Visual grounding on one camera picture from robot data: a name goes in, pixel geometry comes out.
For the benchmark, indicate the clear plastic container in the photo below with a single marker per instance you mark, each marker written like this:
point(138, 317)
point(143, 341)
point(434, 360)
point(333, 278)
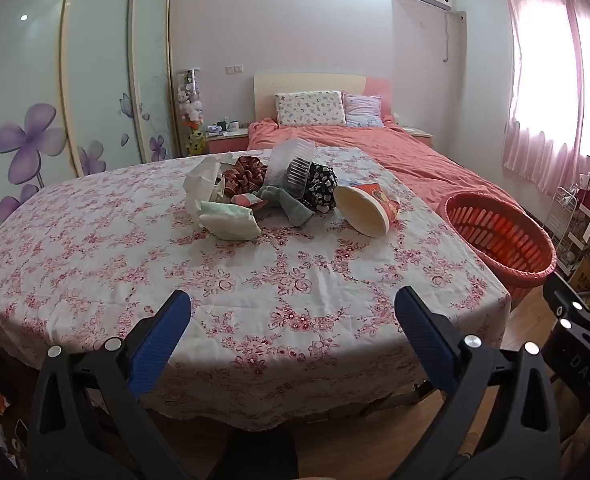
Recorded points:
point(285, 160)

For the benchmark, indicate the white floral pillow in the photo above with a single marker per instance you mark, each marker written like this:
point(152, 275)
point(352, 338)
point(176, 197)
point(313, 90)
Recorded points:
point(310, 108)

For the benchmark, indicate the white mug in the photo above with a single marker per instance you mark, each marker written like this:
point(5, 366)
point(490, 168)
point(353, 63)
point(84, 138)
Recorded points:
point(232, 125)

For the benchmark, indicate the black floral cloth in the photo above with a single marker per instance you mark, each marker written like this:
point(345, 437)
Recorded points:
point(320, 185)

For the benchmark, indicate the wardrobe with flower doors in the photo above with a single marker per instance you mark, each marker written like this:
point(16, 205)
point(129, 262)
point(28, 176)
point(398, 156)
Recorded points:
point(90, 85)

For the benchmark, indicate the white wall switch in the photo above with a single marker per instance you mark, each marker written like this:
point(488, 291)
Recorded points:
point(234, 68)

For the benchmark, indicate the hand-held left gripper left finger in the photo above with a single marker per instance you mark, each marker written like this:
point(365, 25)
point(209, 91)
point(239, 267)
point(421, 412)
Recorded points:
point(160, 337)

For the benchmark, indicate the air conditioner pipe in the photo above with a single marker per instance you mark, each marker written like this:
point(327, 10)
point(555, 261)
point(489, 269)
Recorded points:
point(446, 35)

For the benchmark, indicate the white plastic bag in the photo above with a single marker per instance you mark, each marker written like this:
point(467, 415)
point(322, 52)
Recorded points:
point(200, 180)

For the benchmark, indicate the plush toy bouquet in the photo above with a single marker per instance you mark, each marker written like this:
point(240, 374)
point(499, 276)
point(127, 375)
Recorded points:
point(190, 100)

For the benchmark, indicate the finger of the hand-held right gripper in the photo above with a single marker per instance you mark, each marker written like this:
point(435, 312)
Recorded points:
point(557, 290)

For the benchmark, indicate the orange plastic basket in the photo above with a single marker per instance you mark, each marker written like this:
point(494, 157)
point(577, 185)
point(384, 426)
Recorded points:
point(500, 240)

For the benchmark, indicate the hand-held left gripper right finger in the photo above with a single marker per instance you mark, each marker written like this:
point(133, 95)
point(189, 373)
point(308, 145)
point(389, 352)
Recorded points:
point(423, 331)

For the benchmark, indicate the pink curtain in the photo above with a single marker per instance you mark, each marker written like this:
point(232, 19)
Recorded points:
point(540, 110)

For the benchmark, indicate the plaid scrunchie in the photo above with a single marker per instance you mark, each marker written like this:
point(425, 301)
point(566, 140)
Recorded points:
point(245, 175)

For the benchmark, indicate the pink bedside table with mugs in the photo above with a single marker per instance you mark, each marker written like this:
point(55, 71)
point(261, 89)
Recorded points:
point(227, 142)

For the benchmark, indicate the pink floral tablecloth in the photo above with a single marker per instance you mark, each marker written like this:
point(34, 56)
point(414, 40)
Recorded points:
point(125, 260)

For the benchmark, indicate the yellow plush toy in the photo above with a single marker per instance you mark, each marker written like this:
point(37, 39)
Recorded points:
point(196, 141)

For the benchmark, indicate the bed with coral duvet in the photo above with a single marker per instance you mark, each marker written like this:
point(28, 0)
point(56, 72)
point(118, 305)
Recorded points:
point(400, 160)

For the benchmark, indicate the grey cloth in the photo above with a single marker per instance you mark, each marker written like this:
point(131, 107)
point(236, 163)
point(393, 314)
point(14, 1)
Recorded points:
point(295, 210)

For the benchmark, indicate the pink striped pillow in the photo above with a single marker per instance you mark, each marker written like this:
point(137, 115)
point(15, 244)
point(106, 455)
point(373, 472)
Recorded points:
point(362, 107)

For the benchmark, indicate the instant noodle bowl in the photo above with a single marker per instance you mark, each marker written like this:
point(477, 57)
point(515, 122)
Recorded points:
point(360, 210)

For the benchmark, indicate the pale green wipes packet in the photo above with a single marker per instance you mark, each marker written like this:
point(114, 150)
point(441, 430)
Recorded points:
point(230, 220)

